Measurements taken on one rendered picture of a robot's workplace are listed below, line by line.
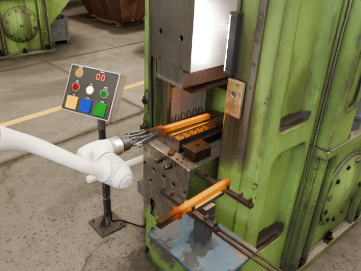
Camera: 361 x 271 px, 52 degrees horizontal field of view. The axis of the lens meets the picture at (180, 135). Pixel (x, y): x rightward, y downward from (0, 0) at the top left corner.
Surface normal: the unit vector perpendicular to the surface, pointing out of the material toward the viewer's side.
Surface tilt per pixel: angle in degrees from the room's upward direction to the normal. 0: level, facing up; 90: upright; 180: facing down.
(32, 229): 0
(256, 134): 90
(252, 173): 90
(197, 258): 0
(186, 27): 90
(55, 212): 0
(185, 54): 90
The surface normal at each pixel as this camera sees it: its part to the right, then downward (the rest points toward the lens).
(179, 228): 0.05, -0.87
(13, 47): 0.64, 0.40
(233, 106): -0.76, 0.28
